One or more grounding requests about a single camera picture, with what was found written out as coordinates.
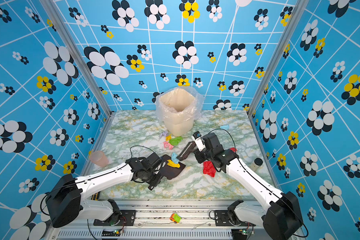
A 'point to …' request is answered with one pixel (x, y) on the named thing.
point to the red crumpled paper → (209, 168)
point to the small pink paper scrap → (168, 145)
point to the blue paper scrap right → (225, 127)
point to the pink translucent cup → (98, 158)
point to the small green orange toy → (175, 218)
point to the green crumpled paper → (175, 141)
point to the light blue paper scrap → (174, 158)
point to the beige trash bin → (178, 106)
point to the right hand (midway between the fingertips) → (197, 150)
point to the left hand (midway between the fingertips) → (160, 180)
